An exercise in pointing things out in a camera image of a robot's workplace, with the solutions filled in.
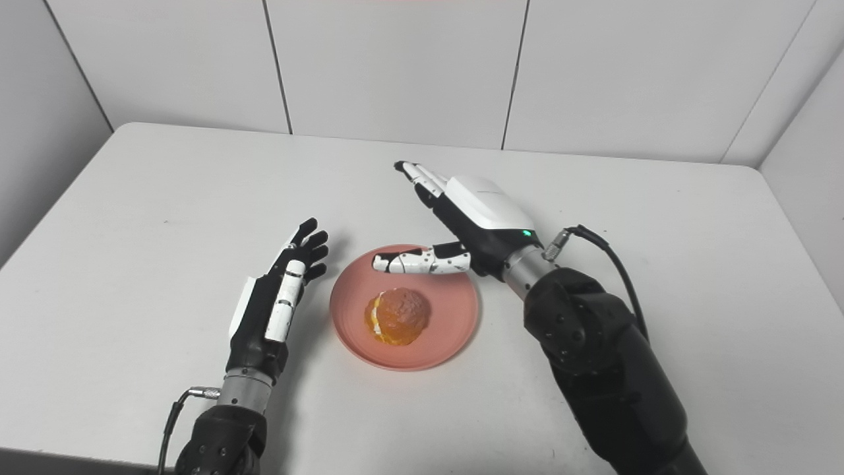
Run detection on orange cream puff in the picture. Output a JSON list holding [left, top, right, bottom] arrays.
[[365, 288, 431, 346]]

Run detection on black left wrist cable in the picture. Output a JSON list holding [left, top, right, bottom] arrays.
[[157, 387, 221, 475]]

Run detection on pink round plate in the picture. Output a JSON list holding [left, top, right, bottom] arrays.
[[330, 244, 481, 372]]

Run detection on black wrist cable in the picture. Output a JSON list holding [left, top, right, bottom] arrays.
[[157, 387, 221, 475], [542, 225, 650, 344]]

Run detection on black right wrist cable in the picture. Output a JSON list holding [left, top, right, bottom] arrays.
[[542, 225, 650, 344]]

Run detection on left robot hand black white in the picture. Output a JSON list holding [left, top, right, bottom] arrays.
[[227, 218, 329, 387]]

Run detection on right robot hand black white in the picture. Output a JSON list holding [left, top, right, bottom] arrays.
[[372, 160, 543, 278]]

